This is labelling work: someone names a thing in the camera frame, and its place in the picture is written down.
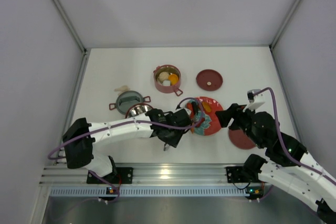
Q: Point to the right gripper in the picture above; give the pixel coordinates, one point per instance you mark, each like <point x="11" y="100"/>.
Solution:
<point x="234" y="116"/>

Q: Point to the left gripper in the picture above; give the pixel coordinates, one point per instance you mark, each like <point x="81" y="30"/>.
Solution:
<point x="182" y="117"/>

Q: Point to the steel serving tongs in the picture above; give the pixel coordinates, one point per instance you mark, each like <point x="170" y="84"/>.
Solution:
<point x="188" y="117"/>

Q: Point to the white sushi roll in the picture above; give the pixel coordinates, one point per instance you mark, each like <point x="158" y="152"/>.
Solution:
<point x="166" y="83"/>

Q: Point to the orange half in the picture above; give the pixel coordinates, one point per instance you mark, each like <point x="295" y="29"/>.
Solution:
<point x="173" y="78"/>

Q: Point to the steamed bun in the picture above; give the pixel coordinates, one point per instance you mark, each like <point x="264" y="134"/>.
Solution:
<point x="163" y="76"/>

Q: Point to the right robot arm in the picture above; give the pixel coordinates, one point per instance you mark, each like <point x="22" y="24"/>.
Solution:
<point x="288" y="165"/>

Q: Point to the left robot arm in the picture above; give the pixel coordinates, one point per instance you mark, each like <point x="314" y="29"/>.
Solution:
<point x="87" y="144"/>

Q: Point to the grey lunch box lid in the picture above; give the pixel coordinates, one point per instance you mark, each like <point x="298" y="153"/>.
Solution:
<point x="127" y="100"/>

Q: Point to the red and teal plate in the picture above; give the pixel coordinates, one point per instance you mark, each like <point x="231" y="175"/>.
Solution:
<point x="209" y="124"/>

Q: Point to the fried orange piece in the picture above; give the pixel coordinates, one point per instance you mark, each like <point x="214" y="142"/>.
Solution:
<point x="207" y="107"/>

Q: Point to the dark red lid near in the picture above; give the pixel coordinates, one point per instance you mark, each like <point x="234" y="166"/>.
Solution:
<point x="240" y="140"/>

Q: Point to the dark red lid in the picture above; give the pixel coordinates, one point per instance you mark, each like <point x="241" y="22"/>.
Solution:
<point x="240" y="140"/>
<point x="209" y="80"/>

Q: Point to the black spiky sea cucumber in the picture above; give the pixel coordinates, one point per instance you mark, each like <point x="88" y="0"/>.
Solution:
<point x="195" y="108"/>

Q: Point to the dark red lid far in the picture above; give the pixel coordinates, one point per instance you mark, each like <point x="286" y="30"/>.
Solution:
<point x="209" y="80"/>

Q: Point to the pink steel bowl near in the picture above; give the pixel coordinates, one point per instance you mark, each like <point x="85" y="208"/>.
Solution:
<point x="138" y="109"/>

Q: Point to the pink steel bowl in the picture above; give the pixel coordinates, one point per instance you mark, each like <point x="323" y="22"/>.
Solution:
<point x="138" y="109"/>
<point x="171" y="69"/>

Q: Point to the pink steel bowl far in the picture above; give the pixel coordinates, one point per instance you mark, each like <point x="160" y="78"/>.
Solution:
<point x="171" y="69"/>

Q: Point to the beige toy piece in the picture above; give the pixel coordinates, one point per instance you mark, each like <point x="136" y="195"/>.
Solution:
<point x="122" y="89"/>

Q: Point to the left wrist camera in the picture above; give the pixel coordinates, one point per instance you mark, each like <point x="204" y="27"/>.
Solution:
<point x="188" y="108"/>

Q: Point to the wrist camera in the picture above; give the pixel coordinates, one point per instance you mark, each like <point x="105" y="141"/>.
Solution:
<point x="188" y="108"/>
<point x="256" y="100"/>

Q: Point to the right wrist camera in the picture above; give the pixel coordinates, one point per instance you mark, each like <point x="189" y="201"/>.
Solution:
<point x="256" y="100"/>

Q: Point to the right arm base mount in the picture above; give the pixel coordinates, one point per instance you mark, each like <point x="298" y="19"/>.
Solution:
<point x="246" y="173"/>

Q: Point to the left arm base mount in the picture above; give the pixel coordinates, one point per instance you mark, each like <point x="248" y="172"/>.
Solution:
<point x="119" y="175"/>

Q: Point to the aluminium rail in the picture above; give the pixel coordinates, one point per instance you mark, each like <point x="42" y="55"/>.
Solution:
<point x="145" y="174"/>

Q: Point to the slotted cable duct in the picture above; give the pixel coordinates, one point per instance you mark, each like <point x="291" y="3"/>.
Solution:
<point x="147" y="191"/>

